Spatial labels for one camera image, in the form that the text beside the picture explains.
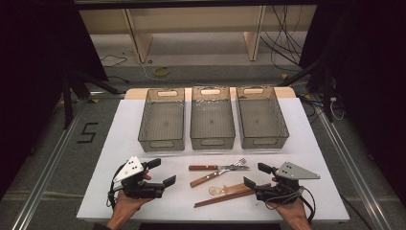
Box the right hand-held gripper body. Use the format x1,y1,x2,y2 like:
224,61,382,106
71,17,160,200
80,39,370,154
254,161,321,205

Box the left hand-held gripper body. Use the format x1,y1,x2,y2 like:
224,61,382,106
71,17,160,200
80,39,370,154
112,155,167,200

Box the brown wooden chopstick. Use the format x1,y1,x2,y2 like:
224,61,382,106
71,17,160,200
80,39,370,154
194,188,257,209
193,183,272,207

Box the translucent amber plastic spoon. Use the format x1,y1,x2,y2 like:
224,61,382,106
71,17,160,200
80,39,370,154
209,182,248,196

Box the grey translucent plastic bin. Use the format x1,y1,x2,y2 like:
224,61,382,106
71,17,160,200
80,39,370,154
137,87,186,153
235,85,290,150
190,85,237,151

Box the person's left hand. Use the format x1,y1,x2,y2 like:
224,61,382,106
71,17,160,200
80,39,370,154
111,171,153,224

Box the person's right hand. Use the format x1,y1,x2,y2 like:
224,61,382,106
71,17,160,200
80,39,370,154
266,176,312,224

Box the yellow tape roll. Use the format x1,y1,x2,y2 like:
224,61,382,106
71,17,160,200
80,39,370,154
153,65,171,77

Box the black metal stand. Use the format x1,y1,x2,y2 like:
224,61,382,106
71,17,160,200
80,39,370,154
277,54,335,124
60,68,126,130

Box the light wooden desk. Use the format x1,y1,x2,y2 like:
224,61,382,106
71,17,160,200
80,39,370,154
79,5,318,64

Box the black curtain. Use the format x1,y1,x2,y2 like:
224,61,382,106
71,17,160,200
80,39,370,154
299,0,406,207
0,0,109,200

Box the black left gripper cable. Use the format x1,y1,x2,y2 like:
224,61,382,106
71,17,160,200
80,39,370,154
106,162,128,209

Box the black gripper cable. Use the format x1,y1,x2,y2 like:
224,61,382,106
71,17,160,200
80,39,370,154
106,162,128,209
264,185,317,223

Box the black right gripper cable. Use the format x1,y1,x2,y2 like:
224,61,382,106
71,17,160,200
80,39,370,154
264,185,317,223

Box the wooden-handled fork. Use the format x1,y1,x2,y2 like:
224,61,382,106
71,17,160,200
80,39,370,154
190,157,248,189

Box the wooden-handled table knife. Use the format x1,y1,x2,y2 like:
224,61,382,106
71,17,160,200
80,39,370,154
188,164,251,172

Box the aluminium floor rail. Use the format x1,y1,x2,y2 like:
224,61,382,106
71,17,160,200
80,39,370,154
314,104,395,230
11,99,88,230

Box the white floor cable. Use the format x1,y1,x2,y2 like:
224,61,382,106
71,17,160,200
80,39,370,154
138,60,192,86

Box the thin black floor cable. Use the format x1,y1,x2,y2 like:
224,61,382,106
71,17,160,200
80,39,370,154
100,54,128,69

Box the bundle of black cables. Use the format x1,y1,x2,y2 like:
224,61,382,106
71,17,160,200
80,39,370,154
259,4,305,74

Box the black metal frame bar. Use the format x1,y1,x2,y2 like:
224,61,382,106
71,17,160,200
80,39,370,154
73,0,320,10

